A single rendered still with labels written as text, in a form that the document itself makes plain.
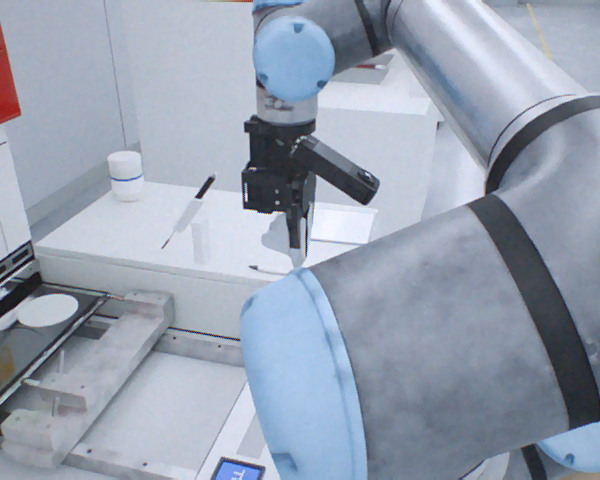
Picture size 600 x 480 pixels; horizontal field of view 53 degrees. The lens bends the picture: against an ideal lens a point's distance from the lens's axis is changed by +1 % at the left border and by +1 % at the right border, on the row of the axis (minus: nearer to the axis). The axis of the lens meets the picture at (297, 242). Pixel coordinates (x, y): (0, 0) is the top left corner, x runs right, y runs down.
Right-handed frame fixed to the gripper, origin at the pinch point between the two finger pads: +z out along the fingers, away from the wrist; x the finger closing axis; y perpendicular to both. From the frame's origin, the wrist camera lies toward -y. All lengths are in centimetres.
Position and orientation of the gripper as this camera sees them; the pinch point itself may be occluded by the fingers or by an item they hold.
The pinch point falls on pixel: (302, 261)
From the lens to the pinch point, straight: 82.4
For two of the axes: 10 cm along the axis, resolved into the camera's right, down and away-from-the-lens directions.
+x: -2.7, 4.6, -8.4
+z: 0.0, 8.8, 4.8
